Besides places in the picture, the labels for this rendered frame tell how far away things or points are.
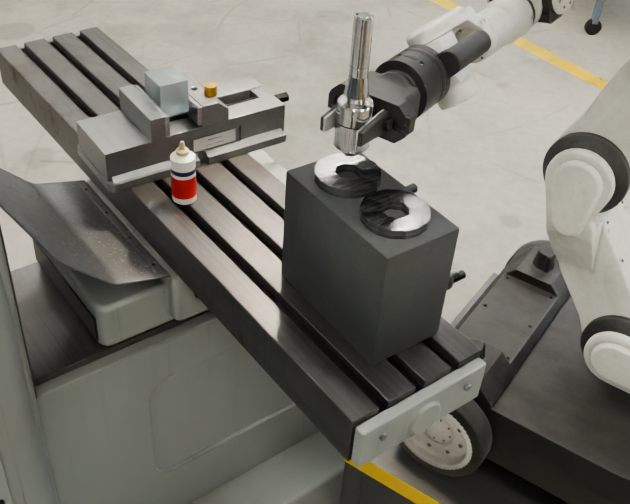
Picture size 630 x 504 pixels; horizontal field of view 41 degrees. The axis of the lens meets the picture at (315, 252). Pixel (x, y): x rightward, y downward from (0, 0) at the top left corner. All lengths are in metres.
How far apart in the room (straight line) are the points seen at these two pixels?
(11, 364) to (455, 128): 2.54
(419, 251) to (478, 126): 2.55
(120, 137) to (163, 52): 2.54
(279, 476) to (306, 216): 0.89
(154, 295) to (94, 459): 0.35
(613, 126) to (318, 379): 0.63
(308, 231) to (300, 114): 2.38
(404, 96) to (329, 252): 0.22
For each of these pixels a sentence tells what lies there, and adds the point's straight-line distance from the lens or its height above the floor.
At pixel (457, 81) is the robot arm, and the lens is 1.24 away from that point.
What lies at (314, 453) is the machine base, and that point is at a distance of 1.95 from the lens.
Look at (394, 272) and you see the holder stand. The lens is 1.04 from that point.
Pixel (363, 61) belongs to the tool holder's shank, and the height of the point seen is 1.28.
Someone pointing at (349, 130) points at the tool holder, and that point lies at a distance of 1.08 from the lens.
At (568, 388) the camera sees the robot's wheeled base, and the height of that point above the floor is 0.57.
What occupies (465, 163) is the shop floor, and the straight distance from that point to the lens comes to 3.32.
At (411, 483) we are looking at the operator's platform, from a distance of 1.68.
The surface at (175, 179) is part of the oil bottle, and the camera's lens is 1.38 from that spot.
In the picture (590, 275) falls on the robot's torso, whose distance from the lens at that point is 1.56.
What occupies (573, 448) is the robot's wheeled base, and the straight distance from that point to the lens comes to 1.59.
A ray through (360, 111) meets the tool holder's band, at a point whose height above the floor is 1.22.
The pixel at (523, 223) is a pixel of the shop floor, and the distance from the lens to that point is 3.06.
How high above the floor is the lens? 1.74
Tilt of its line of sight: 39 degrees down
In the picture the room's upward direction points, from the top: 5 degrees clockwise
